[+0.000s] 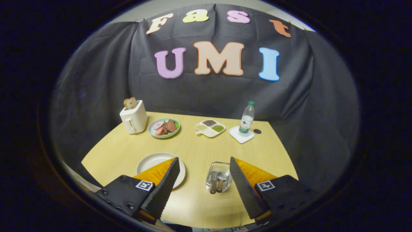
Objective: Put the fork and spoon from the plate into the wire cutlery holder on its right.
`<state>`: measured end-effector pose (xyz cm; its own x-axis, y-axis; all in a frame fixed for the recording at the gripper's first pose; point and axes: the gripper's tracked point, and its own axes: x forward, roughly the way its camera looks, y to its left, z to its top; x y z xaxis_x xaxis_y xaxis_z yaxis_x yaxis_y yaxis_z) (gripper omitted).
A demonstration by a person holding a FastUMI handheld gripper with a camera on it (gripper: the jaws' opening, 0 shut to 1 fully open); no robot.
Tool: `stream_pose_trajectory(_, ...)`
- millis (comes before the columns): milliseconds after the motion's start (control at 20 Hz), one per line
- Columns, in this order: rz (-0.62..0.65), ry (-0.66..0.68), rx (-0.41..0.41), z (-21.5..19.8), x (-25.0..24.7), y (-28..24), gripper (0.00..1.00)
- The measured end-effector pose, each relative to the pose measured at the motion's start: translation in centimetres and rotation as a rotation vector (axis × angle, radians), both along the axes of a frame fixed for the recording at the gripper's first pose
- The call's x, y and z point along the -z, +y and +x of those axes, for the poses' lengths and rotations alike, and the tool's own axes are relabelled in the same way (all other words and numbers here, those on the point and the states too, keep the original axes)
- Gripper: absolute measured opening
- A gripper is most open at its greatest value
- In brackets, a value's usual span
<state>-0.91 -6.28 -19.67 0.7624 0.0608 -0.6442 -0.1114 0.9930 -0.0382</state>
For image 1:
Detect black backdrop cloth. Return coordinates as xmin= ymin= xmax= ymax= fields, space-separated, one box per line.
xmin=50 ymin=4 xmax=360 ymax=194

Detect wooden handled metal spoon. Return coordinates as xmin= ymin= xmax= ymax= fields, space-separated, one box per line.
xmin=216 ymin=172 xmax=229 ymax=193

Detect white square coaster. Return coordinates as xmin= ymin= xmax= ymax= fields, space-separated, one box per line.
xmin=229 ymin=126 xmax=255 ymax=144

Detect wooden handled metal fork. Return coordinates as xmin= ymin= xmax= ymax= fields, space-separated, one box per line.
xmin=210 ymin=172 xmax=219 ymax=194

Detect clear plastic water bottle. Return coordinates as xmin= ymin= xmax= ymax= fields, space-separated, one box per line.
xmin=239 ymin=101 xmax=255 ymax=136

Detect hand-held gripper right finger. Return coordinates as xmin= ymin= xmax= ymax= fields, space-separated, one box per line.
xmin=229 ymin=157 xmax=317 ymax=225

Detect pale green food plate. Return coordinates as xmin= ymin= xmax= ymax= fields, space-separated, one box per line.
xmin=148 ymin=118 xmax=181 ymax=139

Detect white toaster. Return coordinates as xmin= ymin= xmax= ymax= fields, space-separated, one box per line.
xmin=120 ymin=100 xmax=148 ymax=134

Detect white divided condiment dish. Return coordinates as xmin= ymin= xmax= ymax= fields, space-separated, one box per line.
xmin=195 ymin=119 xmax=226 ymax=138

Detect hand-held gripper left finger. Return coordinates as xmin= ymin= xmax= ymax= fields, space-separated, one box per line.
xmin=97 ymin=157 xmax=181 ymax=225

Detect large white plate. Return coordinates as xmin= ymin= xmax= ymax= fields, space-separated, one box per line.
xmin=136 ymin=152 xmax=186 ymax=189

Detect metal wire cutlery rack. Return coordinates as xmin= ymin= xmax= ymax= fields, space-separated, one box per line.
xmin=206 ymin=162 xmax=233 ymax=193

